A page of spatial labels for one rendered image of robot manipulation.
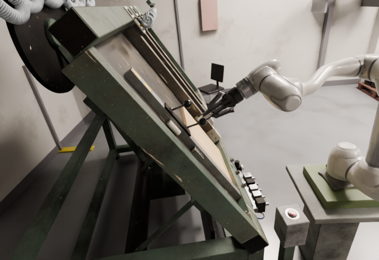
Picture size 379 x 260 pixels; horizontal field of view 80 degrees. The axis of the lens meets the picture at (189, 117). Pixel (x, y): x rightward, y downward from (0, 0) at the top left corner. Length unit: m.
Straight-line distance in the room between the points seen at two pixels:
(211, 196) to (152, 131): 0.40
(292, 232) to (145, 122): 0.94
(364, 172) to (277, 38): 4.03
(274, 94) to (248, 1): 4.17
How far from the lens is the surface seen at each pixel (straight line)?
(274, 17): 5.15
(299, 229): 1.38
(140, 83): 1.00
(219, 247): 1.38
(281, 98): 0.90
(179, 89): 1.66
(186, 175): 0.92
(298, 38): 5.37
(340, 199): 1.69
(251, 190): 1.69
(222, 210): 1.10
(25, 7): 1.51
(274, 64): 1.06
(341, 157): 1.64
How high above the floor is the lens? 1.95
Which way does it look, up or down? 27 degrees down
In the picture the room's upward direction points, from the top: 6 degrees counter-clockwise
